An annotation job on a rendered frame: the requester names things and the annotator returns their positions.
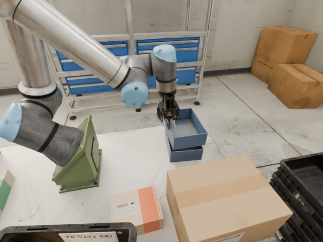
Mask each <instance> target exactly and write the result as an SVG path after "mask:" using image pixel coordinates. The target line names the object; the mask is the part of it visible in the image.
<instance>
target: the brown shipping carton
mask: <svg viewBox="0 0 323 242"><path fill-rule="evenodd" d="M166 198H167V201H168V205H169V208H170V211H171V215H172V218H173V222H174V226H175V230H176V233H177V237H178V240H179V242H257V241H260V240H263V239H266V238H269V237H272V236H273V235H274V234H275V233H276V232H277V231H278V230H279V228H280V227H281V226H282V225H283V224H284V223H285V222H286V221H287V220H288V219H289V218H290V217H291V216H292V215H293V212H292V211H291V210H290V209H289V208H288V206H287V205H286V204H285V203H284V201H283V200H282V199H281V198H280V196H279V195H278V194H277V193H276V191H275V190H274V189H273V188H272V187H271V185H270V184H269V183H268V182H267V181H266V179H265V178H264V177H263V176H262V174H261V173H260V172H259V171H258V170H257V168H256V167H255V166H254V165H253V163H252V162H251V161H250V160H249V158H248V157H247V156H246V155H241V156H237V157H231V158H226V159H221V160H217V161H212V162H207V163H202V164H197V165H193V166H188V167H183V168H179V169H173V170H168V171H167V182H166Z"/></svg>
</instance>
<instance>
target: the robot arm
mask: <svg viewBox="0 0 323 242"><path fill-rule="evenodd" d="M0 19H1V22H2V25H3V28H4V31H5V34H6V37H7V39H8V42H9V45H10V48H11V51H12V55H13V58H14V61H15V64H16V66H17V69H18V72H19V75H20V78H21V82H20V83H19V85H18V89H19V91H20V94H21V97H22V99H21V100H20V102H19V103H16V102H13V103H12V104H11V105H10V106H9V108H8V109H7V111H6V112H5V114H4V116H3V118H2V119H1V121H0V137H1V138H3V139H5V140H7V141H8V142H13V143H15V144H18V145H21V146H24V147H26V148H29V149H32V150H34V151H37V152H39V153H42V154H44V155H45V156H46V157H47V158H48V159H50V160H51V161H52V162H54V163H55V164H56V165H59V166H61V167H63V166H65V165H66V164H67V163H68V162H69V161H70V160H71V159H72V157H73V156H74V155H75V153H76V151H77V150H78V148H79V146H80V144H81V142H82V139H83V135H84V131H83V130H81V129H79V128H75V127H70V126H65V125H60V124H58V123H56V122H54V121H52V119H53V117H54V115H55V113H56V111H57V109H58V108H59V106H60V105H61V103H62V99H63V93H62V90H61V89H60V87H59V86H57V84H56V83H55V81H54V80H52V79H51V78H50V73H49V69H48V64H47V59H46V54H45V50H44V45H43V42H45V43H46V44H48V45H49V46H51V47H52V48H54V49H55V50H57V51H58V52H60V53H61V54H63V55H64V56H66V57H67V58H69V59H70V60H72V61H73V62H75V63H76V64H78V65H79V66H81V67H82V68H84V69H85V70H87V71H88V72H90V73H91V74H93V75H94V76H96V77H97V78H99V79H100V80H102V81H103V82H105V83H106V84H108V85H109V86H111V87H112V88H114V89H116V90H117V91H119V92H120V93H121V99H122V101H123V102H124V103H125V104H126V105H127V106H130V107H134V108H135V107H140V106H142V105H144V104H145V103H146V101H147V99H148V92H149V88H148V77H151V76H156V86H157V90H158V94H159V95H160V98H162V100H160V101H159V103H158V108H157V116H158V118H159V119H160V121H161V123H162V125H163V126H164V128H165V129H166V130H168V125H167V120H166V119H168V120H169V125H170V127H171V128H172V127H174V128H175V120H176V119H177V117H178V118H179V119H180V108H179V106H178V104H177V102H176V100H174V99H175V94H176V88H177V83H176V82H178V79H176V62H177V59H176V49H175V47H174V46H172V45H160V46H156V47H155V48H154V49H153V53H151V54H142V55H128V56H123V57H120V58H118V57H116V56H115V55H114V54H113V53H111V52H110V51H109V50H108V49H106V48H105V47H104V46H103V45H102V44H100V43H99V42H98V41H96V40H95V39H94V38H93V37H91V36H90V35H89V34H88V33H86V32H85V31H84V30H83V29H81V28H80V27H79V26H77V25H76V24H75V23H74V22H72V21H71V20H70V19H68V18H67V17H66V16H65V15H63V14H62V13H61V12H60V11H58V10H57V9H56V8H54V7H53V6H52V5H51V4H49V3H48V2H47V1H46V0H0Z"/></svg>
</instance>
